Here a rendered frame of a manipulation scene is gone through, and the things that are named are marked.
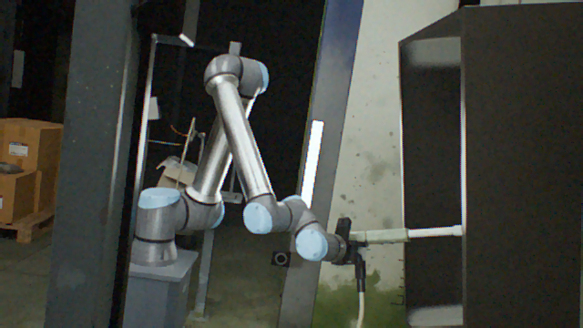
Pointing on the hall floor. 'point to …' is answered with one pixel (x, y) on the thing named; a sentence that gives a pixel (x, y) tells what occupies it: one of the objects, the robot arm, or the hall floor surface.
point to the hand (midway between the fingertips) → (360, 246)
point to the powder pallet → (28, 231)
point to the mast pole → (93, 164)
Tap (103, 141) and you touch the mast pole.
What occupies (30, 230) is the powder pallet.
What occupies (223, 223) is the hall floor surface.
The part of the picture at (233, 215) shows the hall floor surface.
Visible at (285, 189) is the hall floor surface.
